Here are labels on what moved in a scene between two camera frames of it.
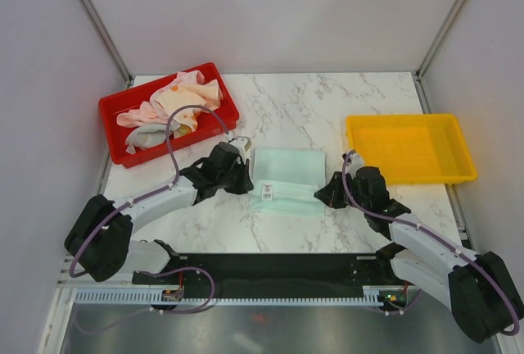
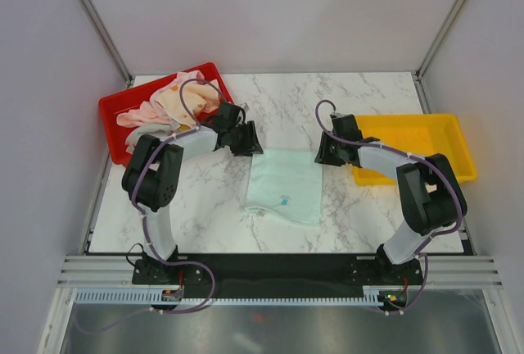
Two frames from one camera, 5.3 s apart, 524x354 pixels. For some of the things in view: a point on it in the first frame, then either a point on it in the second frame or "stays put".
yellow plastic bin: x=413 y=148 stays put
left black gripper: x=245 y=183 -> x=251 y=145
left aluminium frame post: x=97 y=21 stays put
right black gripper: x=330 y=193 -> x=322 y=155
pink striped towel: x=148 y=113 stays put
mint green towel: x=286 y=180 stays put
